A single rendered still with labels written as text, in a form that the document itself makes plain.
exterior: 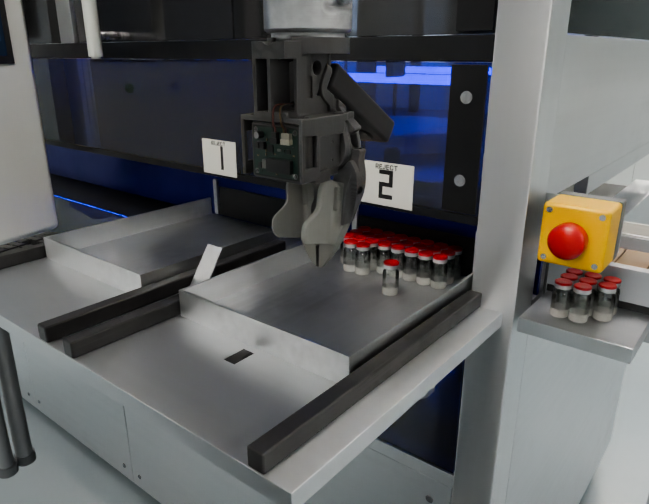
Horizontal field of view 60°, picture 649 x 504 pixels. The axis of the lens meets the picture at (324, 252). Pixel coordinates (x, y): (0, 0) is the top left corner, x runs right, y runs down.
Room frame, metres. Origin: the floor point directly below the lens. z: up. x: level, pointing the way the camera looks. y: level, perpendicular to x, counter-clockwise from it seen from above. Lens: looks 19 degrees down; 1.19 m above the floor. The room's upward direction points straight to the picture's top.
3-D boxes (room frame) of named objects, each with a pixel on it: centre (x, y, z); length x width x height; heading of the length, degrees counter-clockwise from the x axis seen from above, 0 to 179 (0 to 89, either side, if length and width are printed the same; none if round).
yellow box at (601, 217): (0.63, -0.30, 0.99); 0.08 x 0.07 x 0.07; 141
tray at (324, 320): (0.69, -0.03, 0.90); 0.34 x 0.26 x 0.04; 141
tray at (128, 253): (0.91, 0.24, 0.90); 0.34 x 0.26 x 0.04; 141
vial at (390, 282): (0.71, -0.09, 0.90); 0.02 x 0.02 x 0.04
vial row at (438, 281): (0.78, -0.10, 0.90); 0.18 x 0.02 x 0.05; 51
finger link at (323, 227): (0.51, 0.00, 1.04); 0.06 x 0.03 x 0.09; 141
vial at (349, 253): (0.80, -0.04, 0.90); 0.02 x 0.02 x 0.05
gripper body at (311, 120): (0.51, 0.02, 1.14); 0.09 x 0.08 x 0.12; 141
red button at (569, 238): (0.59, -0.27, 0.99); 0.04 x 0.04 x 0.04; 51
